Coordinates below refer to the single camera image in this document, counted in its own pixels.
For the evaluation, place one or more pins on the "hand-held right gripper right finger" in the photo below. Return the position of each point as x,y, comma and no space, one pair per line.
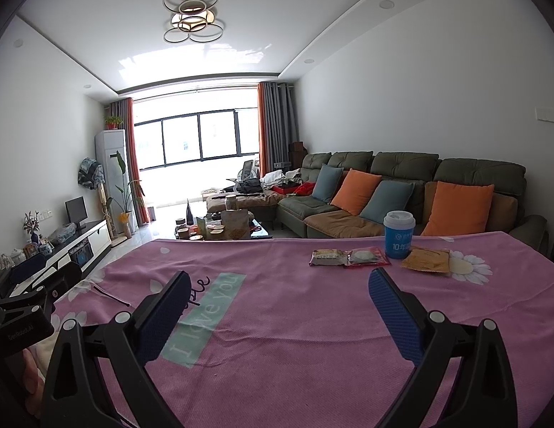
393,316

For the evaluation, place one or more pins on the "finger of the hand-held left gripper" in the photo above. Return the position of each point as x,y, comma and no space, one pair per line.
29,268
65,276

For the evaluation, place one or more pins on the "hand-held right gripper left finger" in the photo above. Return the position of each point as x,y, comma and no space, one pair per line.
165,316

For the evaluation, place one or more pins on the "person's left forearm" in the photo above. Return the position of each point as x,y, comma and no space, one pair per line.
36,365

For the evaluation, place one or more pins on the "white porcelain lidded jar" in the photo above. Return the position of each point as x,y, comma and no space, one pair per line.
17,256

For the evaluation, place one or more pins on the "blue white porcelain bowl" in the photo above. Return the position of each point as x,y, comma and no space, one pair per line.
45,247

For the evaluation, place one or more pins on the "clear plastic bag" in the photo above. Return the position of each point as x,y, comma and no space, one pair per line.
4,262

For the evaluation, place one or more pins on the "flower plant in blue vase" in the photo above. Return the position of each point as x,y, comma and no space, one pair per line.
31,227

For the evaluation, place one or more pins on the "blue white wrapped bundle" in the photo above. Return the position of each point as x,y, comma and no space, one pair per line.
63,235

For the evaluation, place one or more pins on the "white black TV cabinet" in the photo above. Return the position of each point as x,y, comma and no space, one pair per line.
96,240

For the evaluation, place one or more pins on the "red clear snack packet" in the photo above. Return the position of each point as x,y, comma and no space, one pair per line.
366,257

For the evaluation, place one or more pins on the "brown snack packet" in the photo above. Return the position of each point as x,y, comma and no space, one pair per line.
426,261

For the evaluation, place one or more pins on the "small black monitor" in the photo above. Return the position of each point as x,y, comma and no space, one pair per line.
76,209

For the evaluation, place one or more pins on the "blue paper cup white lid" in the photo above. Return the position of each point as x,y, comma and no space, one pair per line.
398,243

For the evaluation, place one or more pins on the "wooden stand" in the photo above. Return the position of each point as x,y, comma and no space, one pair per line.
105,209

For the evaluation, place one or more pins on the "tall leafy plant in vase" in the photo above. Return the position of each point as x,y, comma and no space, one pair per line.
124,220

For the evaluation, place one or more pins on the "beige snack packet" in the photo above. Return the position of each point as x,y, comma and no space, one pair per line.
328,257

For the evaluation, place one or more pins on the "small grey bin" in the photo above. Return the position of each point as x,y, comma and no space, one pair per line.
152,214

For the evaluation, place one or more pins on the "blue patterned cloth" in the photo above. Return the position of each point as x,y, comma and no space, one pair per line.
90,171

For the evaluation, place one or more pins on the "green sectional sofa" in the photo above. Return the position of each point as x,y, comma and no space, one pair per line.
339,223

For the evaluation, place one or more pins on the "pink floral blanket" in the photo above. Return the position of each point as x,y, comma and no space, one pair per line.
281,312

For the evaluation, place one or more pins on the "group of jars and tins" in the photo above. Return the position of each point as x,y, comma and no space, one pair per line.
234,223

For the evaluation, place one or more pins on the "large blue cushion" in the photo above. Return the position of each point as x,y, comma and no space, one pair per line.
386,198

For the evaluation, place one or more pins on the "large orange cushion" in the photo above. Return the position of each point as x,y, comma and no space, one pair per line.
457,209

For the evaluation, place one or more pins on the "dark glass coffee table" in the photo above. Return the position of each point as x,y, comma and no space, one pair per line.
261,232

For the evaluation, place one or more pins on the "small orange cushion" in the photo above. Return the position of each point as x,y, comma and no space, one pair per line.
355,191

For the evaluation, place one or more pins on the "orange grey curtain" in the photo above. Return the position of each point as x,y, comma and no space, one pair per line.
275,129
134,165

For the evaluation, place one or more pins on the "white standing air conditioner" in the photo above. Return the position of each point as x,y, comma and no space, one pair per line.
109,151

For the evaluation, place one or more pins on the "small blue cushion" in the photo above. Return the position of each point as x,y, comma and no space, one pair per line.
327,183

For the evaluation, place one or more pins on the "red cloth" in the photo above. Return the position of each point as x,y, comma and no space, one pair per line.
306,189

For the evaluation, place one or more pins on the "black bag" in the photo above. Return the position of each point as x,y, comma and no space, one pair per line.
249,186

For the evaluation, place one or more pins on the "small green potted plant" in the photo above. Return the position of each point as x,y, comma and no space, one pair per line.
113,122

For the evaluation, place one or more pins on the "white clothes pile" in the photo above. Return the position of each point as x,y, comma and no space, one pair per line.
277,177

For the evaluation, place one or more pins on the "black framed window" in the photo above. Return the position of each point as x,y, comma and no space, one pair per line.
196,138

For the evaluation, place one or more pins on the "brown wooden box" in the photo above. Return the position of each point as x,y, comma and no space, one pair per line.
298,154

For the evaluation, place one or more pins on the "wooden ornate frame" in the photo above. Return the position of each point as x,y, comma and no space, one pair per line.
30,249

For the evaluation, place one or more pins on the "white wall sockets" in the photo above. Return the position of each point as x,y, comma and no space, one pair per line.
45,215

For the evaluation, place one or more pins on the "white wall switch plate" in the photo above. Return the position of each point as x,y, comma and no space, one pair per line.
546,114

